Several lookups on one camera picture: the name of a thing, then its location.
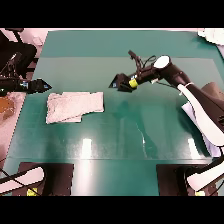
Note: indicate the light grey shirt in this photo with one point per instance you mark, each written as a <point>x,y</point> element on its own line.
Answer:
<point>73,105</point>

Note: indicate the pale blue garment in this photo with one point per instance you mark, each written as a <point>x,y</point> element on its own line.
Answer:
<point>191,115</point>

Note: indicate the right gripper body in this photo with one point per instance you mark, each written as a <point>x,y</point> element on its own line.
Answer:
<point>124,82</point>

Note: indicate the black chair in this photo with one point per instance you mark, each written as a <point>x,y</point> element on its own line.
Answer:
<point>18,53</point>

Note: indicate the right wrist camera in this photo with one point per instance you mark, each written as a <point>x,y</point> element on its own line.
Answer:
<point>136,61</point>

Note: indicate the white garment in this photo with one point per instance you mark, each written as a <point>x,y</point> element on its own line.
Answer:
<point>213,35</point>

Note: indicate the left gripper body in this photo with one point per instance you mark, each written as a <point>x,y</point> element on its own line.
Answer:
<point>38,85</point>

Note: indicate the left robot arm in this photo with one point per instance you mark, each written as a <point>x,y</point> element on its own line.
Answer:
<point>11,83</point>

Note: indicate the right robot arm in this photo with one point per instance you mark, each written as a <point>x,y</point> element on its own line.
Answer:
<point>200,100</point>

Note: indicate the brown garment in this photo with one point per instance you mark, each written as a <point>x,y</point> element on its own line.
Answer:
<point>216,88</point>

